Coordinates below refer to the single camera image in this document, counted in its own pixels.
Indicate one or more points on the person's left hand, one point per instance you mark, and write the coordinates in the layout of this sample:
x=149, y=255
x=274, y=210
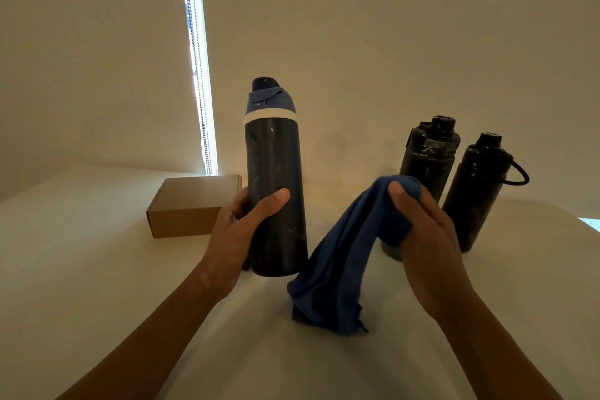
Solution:
x=227, y=249

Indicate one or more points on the person's right hand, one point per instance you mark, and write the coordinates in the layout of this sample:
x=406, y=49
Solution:
x=431, y=264

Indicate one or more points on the brown paper box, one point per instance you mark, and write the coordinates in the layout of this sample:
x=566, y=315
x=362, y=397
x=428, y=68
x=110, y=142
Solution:
x=187, y=203

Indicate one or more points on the blue cloth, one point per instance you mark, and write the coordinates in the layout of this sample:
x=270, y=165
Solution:
x=337, y=273

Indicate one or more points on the black grey gradient bottle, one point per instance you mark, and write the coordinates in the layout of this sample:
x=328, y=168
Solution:
x=429, y=160

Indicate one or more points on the navy bottle with blue lid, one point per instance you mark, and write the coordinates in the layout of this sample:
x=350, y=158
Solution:
x=276, y=156

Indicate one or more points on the person's left forearm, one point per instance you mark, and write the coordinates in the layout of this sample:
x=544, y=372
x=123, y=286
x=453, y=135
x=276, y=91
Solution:
x=140, y=353

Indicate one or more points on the person's right forearm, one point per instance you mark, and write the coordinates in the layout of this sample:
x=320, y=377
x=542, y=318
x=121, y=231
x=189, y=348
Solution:
x=497, y=362

